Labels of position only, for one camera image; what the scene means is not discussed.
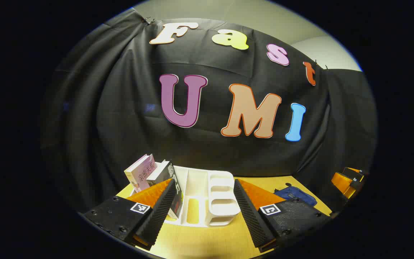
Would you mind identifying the white plastic bookshelf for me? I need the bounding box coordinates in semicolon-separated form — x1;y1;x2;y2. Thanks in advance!
130;165;242;228

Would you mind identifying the blue schoolbag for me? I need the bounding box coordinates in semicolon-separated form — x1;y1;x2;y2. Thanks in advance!
274;186;317;207

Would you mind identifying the pink book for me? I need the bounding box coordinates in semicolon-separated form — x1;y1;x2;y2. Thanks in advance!
124;154;157;193

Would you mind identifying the black backdrop cloth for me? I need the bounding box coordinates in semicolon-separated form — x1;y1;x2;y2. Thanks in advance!
40;8;378;213

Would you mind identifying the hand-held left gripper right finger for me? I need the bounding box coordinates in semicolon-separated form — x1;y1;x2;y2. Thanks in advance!
233;178;331;252

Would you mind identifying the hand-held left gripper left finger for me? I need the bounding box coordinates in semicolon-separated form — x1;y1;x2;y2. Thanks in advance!
82;179;178;251

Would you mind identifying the black book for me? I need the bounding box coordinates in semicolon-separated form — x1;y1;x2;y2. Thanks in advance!
146;160;183;219

